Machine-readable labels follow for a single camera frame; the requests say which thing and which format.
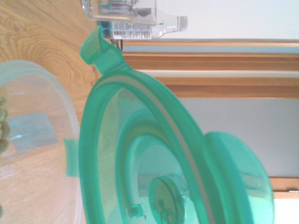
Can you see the clear drinking glass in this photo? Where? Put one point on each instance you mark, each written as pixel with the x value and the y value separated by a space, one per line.
pixel 112 14

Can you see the green round container lid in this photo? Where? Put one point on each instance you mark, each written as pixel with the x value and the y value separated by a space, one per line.
pixel 187 112

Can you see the wooden door frame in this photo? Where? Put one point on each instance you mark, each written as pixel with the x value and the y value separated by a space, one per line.
pixel 210 61

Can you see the clear plastic water bottle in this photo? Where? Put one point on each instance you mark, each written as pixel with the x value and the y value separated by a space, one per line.
pixel 140 31

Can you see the clear plastic food bowl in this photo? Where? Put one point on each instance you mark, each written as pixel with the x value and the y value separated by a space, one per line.
pixel 35 93

